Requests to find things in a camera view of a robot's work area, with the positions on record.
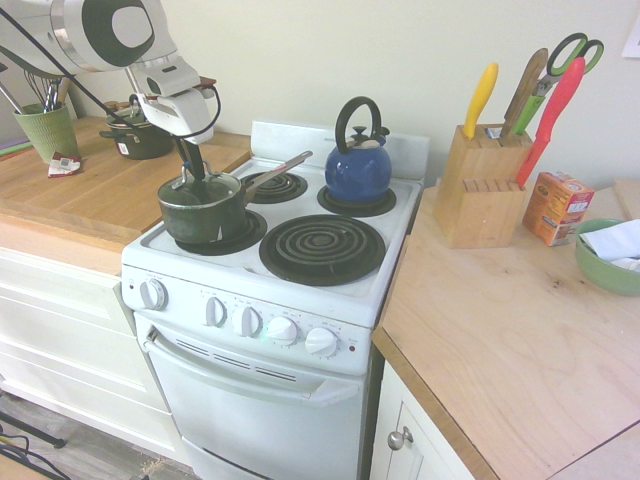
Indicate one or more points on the white burner knob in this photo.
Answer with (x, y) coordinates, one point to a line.
(216, 312)
(321, 343)
(283, 331)
(246, 321)

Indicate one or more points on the red snack wrapper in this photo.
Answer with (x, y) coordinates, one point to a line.
(64, 166)

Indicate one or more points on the black pot with price tag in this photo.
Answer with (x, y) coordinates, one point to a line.
(145, 142)

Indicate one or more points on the white cabinet with knob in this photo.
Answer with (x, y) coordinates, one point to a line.
(425, 450)

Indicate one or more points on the white paper napkin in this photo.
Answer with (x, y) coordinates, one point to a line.
(615, 240)

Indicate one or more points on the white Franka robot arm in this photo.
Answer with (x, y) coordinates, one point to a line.
(100, 35)

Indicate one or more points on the white drawer cabinet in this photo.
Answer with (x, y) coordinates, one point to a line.
(65, 340)

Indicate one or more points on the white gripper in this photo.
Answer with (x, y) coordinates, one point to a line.
(180, 115)

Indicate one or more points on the green and black scissors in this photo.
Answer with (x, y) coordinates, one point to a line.
(530, 112)

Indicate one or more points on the green ribbed utensil holder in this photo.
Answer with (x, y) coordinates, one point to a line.
(47, 132)

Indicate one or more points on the round metal cabinet knob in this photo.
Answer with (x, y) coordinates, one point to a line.
(400, 438)

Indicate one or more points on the red knife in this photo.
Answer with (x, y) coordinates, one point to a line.
(555, 110)

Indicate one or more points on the white electric stove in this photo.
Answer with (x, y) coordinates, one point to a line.
(260, 415)

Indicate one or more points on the large brown wooden board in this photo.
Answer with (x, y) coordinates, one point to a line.
(120, 190)

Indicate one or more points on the large black coil burner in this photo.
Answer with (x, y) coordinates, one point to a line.
(320, 250)

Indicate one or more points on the orange cardboard box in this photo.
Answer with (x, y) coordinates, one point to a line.
(557, 210)

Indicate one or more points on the green bowl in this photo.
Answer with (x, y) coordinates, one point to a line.
(600, 275)

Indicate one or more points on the wooden knife block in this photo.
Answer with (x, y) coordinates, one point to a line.
(480, 210)

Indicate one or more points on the black tripod leg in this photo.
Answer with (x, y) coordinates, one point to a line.
(30, 430)

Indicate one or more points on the large white oven knob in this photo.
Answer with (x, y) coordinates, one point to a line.
(152, 295)

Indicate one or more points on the yellow knife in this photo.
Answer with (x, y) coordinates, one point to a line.
(481, 100)

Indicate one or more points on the green thin cutting mat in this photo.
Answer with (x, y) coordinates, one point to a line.
(15, 146)

